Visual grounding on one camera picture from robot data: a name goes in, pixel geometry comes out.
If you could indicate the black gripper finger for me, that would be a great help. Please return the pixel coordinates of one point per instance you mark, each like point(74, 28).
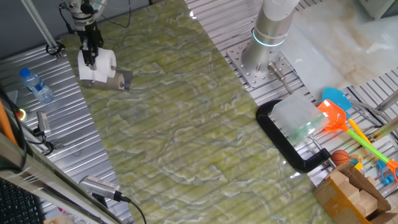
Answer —
point(85, 57)
point(93, 59)

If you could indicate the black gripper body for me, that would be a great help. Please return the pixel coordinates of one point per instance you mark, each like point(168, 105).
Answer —
point(90, 37)

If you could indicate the white toilet paper roll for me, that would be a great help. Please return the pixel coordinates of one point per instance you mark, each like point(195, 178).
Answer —
point(104, 67)

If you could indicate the grey metal plate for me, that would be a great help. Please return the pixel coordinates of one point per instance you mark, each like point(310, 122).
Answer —
point(119, 81)

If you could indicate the grey metal pole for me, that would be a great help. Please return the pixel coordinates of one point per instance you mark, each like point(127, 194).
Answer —
point(38, 25)

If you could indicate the clear water bottle blue cap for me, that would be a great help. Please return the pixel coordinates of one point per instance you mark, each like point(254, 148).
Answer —
point(37, 88)

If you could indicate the black metal clamp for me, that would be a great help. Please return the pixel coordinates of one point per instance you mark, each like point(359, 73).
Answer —
point(43, 123)

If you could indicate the red emergency stop button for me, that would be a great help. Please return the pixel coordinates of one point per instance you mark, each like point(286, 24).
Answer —
point(21, 115)

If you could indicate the orange stick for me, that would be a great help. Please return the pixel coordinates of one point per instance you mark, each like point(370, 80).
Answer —
point(6, 124)

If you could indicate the green marble pattern mat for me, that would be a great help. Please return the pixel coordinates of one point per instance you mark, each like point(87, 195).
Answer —
point(202, 155)

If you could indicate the black keyboard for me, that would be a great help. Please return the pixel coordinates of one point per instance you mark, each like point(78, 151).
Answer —
point(15, 205)

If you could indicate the black C-clamp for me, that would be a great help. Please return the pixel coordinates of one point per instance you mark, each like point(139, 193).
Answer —
point(280, 140)

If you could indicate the translucent plastic box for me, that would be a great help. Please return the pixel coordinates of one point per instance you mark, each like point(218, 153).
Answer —
point(295, 118)

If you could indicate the white marble pattern sheet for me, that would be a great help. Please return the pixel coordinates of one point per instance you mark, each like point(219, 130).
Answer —
point(326, 53)

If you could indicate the small toy basketball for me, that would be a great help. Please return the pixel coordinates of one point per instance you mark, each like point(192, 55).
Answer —
point(340, 157)

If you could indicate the brown cardboard box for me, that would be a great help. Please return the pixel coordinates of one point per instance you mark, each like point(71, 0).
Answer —
point(329, 199)

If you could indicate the small yellow blue toy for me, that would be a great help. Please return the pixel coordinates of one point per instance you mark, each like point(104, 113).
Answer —
point(357, 163)

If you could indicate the plain wooden block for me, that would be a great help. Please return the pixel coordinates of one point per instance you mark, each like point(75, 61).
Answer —
point(348, 191)
point(368, 203)

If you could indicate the grey microwave oven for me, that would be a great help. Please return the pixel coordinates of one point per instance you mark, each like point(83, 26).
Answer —
point(377, 7)

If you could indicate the bare metal rod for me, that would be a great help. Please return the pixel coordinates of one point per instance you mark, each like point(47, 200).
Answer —
point(388, 101)
point(387, 127)

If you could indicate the aluminium frame rail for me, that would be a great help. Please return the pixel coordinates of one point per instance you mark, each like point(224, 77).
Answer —
point(46, 183)

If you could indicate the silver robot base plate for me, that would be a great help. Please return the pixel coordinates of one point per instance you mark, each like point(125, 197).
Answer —
point(248, 73)

